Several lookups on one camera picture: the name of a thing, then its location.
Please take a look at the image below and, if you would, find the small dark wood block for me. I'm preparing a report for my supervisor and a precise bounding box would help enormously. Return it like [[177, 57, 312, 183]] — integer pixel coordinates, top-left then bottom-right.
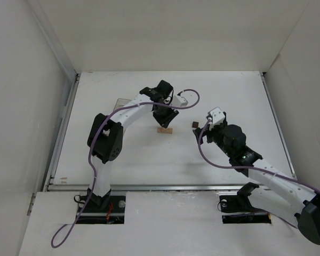
[[192, 122, 199, 128]]

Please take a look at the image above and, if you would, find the long light wood block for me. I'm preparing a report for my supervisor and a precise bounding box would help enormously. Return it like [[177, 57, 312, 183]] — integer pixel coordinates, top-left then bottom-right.
[[157, 127, 173, 134]]

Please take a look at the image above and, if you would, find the clear plastic box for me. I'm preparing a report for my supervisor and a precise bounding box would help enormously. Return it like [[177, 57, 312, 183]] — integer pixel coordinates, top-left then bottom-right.
[[113, 98, 131, 111]]

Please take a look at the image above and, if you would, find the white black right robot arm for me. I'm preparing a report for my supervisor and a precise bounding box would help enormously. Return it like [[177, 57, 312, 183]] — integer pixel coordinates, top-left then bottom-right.
[[193, 121, 320, 245]]

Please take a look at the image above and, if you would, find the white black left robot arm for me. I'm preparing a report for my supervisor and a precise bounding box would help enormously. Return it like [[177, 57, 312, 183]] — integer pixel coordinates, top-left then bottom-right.
[[87, 80, 179, 210]]

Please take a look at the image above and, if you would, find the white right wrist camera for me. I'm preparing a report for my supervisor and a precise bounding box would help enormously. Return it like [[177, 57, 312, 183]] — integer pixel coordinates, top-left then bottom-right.
[[206, 107, 226, 125]]

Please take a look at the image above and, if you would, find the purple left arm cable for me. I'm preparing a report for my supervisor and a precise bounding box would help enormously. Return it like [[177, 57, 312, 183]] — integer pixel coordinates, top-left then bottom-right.
[[51, 88, 201, 247]]

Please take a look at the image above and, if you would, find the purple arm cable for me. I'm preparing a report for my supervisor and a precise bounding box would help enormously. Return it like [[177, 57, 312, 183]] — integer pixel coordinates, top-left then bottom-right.
[[197, 118, 320, 230], [51, 88, 201, 247]]

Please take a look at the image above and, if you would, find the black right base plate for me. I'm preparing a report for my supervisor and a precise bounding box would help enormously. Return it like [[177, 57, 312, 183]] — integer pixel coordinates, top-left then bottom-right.
[[218, 195, 271, 224]]

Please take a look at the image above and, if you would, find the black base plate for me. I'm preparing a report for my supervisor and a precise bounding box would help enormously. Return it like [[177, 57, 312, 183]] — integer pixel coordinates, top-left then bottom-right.
[[218, 195, 271, 224], [74, 195, 126, 225]]

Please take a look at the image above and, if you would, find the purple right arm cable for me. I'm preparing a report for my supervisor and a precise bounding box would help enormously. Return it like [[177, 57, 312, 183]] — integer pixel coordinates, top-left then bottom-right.
[[197, 118, 320, 230]]

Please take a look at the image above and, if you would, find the aluminium frame rail left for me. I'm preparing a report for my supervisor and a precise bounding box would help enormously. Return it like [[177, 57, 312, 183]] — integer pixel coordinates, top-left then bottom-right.
[[38, 74, 81, 191]]

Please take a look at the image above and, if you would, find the aluminium frame rail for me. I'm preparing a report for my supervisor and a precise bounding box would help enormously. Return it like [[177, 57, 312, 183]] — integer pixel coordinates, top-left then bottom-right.
[[38, 74, 81, 191], [44, 182, 301, 191], [259, 72, 297, 179]]

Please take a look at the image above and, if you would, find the aluminium frame rail right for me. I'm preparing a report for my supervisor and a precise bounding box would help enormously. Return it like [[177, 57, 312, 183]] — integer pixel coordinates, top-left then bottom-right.
[[259, 72, 297, 179]]

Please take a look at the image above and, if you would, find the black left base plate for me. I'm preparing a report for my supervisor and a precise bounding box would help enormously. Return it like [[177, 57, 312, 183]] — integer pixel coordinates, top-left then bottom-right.
[[74, 195, 126, 225]]

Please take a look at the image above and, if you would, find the aluminium frame rail front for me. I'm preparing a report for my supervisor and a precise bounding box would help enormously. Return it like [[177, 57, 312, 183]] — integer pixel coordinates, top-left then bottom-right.
[[44, 182, 301, 191]]

